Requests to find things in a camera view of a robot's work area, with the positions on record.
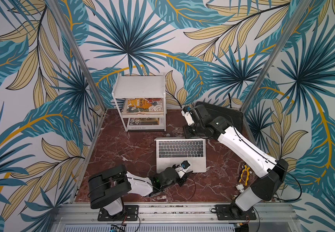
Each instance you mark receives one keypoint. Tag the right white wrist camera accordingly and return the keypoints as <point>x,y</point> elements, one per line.
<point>187,115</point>

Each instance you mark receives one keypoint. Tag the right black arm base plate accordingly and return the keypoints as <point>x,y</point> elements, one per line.
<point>230,212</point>

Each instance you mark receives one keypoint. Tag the aluminium corner post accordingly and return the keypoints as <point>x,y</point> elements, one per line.
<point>60,18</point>
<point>294,19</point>

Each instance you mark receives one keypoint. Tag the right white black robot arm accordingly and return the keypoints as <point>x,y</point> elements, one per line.
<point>271,172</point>

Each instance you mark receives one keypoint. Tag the black plastic tool case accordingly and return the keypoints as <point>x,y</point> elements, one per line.
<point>232,115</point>

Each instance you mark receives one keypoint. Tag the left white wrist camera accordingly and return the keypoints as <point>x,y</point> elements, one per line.
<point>182,169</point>

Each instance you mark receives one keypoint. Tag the silver laptop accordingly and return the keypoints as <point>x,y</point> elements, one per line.
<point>175,150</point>

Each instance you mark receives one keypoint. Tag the small white plastic piece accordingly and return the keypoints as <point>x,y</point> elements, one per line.
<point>240,187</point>

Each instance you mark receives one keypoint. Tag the yellow black pliers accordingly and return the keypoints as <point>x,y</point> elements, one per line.
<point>244,176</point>

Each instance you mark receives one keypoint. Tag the right aluminium corner post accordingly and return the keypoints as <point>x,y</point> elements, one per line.
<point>294,19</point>

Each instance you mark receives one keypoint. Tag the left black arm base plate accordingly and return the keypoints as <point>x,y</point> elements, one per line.
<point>128,213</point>

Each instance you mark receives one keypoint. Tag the white folio book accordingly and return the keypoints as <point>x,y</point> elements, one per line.
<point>145,124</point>

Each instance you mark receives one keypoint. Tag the orange illustrated magazine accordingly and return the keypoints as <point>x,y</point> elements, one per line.
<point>137,105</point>

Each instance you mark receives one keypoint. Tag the white three-tier shelf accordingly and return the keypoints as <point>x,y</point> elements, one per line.
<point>128,86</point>

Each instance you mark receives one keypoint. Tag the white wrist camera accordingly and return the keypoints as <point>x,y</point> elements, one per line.
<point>187,115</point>
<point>182,169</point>

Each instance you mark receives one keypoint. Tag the aluminium front rail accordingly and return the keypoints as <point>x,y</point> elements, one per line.
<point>178,217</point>

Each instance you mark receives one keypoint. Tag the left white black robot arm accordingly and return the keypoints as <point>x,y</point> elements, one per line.
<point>107,188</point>

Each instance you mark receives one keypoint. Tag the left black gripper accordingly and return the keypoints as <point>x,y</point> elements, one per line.
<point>184,178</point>

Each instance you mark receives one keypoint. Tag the left aluminium corner post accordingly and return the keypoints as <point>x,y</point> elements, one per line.
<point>60,18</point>

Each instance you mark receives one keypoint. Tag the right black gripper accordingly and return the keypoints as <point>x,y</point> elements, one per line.
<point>192,131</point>

